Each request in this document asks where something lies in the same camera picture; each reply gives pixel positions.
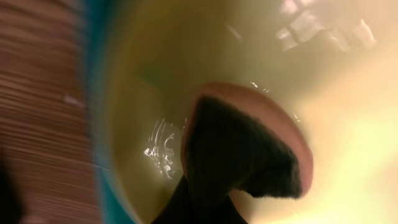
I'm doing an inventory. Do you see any teal plastic tray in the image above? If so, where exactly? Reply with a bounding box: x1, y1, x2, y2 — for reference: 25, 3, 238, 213
81, 0, 136, 224

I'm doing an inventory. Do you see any yellow-green plate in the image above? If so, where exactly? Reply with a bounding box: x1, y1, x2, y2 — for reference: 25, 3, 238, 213
103, 1, 397, 223

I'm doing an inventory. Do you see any pink and green sponge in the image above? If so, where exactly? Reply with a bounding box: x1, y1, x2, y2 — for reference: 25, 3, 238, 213
182, 83, 313, 206

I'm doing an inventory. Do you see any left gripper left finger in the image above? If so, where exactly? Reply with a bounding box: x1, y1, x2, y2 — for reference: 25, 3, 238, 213
1, 162, 24, 224

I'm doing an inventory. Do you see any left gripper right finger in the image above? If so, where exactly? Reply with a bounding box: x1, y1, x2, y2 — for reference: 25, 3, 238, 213
151, 176, 248, 224

